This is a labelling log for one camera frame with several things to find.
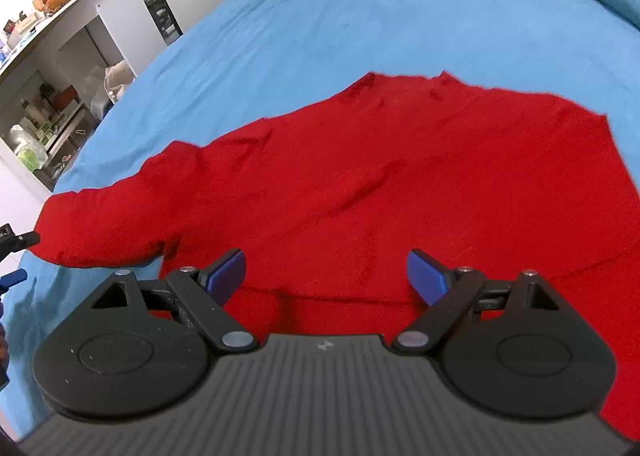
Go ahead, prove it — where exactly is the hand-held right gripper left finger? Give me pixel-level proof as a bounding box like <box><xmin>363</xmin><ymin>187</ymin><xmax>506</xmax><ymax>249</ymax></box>
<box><xmin>91</xmin><ymin>249</ymin><xmax>259</xmax><ymax>353</ymax></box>

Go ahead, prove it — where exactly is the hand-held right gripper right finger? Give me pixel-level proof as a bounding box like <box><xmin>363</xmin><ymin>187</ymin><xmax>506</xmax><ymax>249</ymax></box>
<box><xmin>392</xmin><ymin>249</ymin><xmax>561</xmax><ymax>353</ymax></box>

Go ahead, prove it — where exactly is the red sweater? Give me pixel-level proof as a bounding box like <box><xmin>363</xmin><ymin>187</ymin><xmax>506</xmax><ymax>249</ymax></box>
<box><xmin>24</xmin><ymin>70</ymin><xmax>635</xmax><ymax>443</ymax></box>

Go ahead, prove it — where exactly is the green packet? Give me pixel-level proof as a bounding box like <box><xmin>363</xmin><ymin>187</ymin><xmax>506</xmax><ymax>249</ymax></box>
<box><xmin>14</xmin><ymin>139</ymin><xmax>49</xmax><ymax>173</ymax></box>

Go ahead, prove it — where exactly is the white plastic bag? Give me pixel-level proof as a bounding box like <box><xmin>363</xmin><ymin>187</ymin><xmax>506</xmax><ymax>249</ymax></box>
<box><xmin>103</xmin><ymin>60</ymin><xmax>137</xmax><ymax>104</ymax></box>

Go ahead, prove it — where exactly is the white shelf unit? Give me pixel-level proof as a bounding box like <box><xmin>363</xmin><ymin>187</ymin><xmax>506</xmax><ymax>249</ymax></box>
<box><xmin>0</xmin><ymin>0</ymin><xmax>168</xmax><ymax>192</ymax></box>

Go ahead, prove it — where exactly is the blue bed sheet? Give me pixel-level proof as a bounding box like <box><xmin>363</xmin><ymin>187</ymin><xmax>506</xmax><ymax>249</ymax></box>
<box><xmin>0</xmin><ymin>0</ymin><xmax>640</xmax><ymax>443</ymax></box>

